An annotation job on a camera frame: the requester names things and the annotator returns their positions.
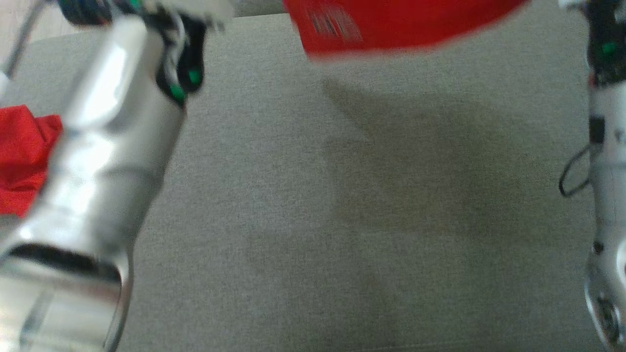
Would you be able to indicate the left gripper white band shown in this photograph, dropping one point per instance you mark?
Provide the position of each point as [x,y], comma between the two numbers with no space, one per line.
[186,9]

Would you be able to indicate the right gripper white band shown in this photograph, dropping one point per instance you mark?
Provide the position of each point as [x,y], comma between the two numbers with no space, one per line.
[572,4]

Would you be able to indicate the red jersey with white sleeves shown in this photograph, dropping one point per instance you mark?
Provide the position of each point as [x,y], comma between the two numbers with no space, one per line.
[415,24]

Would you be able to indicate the red garment with white trim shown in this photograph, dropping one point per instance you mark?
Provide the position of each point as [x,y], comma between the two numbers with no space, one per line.
[24,156]

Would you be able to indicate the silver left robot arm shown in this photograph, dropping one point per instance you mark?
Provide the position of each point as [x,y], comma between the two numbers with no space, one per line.
[98,171]

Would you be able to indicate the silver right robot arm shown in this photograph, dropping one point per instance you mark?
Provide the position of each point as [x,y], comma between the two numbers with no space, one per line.
[609,171]

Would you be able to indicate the grey fabric sofa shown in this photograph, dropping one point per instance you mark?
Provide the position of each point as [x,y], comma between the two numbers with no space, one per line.
[342,220]

